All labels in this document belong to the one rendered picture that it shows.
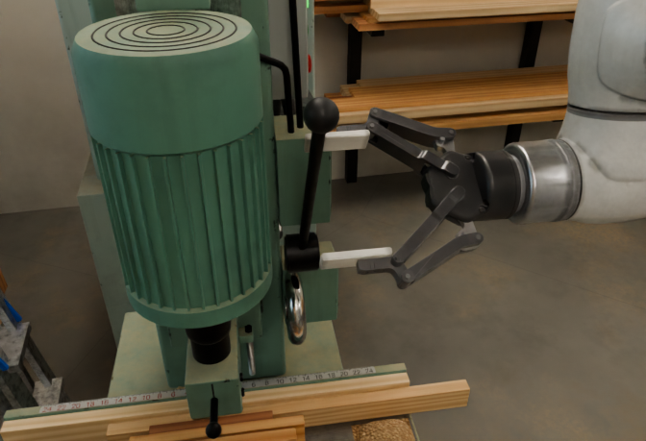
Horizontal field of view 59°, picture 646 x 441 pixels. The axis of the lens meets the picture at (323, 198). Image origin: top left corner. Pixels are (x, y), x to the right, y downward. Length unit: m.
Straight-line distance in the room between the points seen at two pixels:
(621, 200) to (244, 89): 0.40
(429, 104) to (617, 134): 2.19
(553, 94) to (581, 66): 2.45
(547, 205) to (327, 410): 0.47
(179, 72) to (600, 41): 0.40
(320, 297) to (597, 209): 0.48
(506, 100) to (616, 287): 1.00
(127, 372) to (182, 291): 0.58
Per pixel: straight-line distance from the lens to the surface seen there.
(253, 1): 0.76
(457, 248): 0.58
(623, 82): 0.62
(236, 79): 0.53
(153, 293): 0.65
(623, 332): 2.64
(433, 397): 0.94
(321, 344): 1.19
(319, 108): 0.53
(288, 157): 0.83
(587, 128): 0.65
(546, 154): 0.63
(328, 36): 3.02
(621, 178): 0.65
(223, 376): 0.78
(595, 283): 2.84
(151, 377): 1.18
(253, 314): 0.88
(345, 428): 0.94
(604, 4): 0.63
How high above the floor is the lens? 1.65
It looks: 32 degrees down
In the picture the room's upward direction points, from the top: straight up
